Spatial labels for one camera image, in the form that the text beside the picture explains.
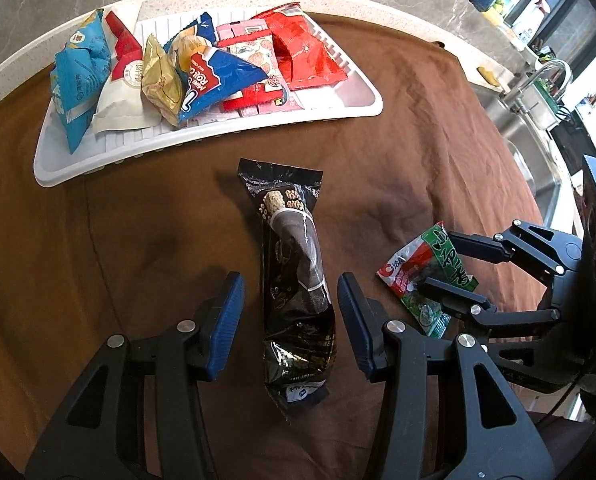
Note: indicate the brown cloth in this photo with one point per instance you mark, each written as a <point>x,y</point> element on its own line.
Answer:
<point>127,235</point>

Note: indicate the strawberry print snack packet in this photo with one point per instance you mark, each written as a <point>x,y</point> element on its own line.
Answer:
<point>250,52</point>

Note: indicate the light blue cartoon snack packet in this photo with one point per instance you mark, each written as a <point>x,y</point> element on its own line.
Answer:
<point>77,75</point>

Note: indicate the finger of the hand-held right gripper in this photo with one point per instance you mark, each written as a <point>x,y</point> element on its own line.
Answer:
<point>478,247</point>
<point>448,295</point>

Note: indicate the white and red snack packet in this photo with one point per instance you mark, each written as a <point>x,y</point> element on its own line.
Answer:
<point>122,95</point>

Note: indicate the yellow sponge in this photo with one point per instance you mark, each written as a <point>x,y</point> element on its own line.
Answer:
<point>489,76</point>

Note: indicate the green seaweed snack packet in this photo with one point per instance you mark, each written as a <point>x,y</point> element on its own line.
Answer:
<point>413,270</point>

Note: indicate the blue cake roll packet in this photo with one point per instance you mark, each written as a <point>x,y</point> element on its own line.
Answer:
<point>212,80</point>

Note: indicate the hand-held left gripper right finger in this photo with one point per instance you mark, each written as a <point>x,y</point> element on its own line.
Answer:
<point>355,320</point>

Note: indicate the stainless steel sink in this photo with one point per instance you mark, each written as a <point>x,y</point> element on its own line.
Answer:
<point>528,125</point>

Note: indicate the round white table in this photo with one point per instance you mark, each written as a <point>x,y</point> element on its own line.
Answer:
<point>403,15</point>

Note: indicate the pink snack packet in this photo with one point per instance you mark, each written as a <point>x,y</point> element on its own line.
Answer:
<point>278,102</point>

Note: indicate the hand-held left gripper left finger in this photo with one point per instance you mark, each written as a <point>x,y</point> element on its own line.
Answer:
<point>225,325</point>

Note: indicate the white ribbed plastic tray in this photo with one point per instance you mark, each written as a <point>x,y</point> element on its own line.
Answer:
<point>328,105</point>

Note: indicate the black snack packet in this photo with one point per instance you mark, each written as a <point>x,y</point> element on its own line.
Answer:
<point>298,260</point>

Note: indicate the chrome faucet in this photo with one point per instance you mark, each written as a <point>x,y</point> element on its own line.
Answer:
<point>518,92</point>

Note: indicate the large red snack packet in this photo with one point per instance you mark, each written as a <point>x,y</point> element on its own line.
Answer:
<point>308,55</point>

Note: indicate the gold snack packet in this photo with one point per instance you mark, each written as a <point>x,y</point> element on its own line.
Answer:
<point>160,82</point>

